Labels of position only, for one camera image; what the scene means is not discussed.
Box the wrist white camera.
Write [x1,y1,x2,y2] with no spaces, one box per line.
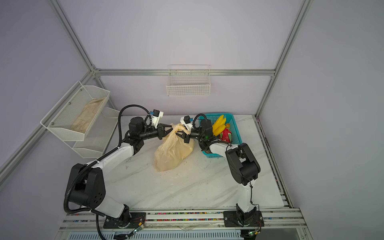
[180,116,193,132]
[150,110,164,129]

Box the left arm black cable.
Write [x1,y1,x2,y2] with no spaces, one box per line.
[62,104,151,240]

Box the white mesh upper shelf bin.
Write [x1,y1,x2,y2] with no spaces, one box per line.
[40,81,110,142]

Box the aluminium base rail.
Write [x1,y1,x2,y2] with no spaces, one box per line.
[53,207,314,240]

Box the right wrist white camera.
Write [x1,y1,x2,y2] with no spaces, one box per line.
[180,116,193,132]

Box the white wire wall basket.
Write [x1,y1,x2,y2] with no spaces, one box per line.
[166,65,211,97]

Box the pink green fake dragon fruit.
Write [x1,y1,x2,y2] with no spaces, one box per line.
[220,128,232,143]

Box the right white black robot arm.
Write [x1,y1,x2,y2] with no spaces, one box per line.
[176,119,264,232]

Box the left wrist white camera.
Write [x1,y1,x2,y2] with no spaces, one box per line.
[150,110,164,129]

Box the small yellow fake banana bunch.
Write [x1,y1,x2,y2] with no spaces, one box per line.
[212,115,226,136]

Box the teal plastic fruit basket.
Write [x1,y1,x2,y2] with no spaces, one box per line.
[202,113,243,158]

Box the white mesh lower shelf bin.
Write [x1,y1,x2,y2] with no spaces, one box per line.
[73,107,119,159]

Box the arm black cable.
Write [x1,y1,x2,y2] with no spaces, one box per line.
[62,104,151,240]
[191,113,229,152]

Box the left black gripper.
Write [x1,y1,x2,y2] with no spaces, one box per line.
[139,123,175,141]

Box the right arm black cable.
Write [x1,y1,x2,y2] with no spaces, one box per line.
[191,113,229,152]

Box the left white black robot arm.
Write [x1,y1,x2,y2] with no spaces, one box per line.
[63,117,173,228]

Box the cream banana print plastic bag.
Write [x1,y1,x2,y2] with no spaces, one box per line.
[153,124,195,172]

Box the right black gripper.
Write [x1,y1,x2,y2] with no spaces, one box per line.
[173,128,206,145]

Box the white mesh shelf bin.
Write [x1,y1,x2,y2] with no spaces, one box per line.
[73,107,119,159]
[40,81,110,142]

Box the beige cloth in bin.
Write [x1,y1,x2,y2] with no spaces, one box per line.
[70,97,106,134]

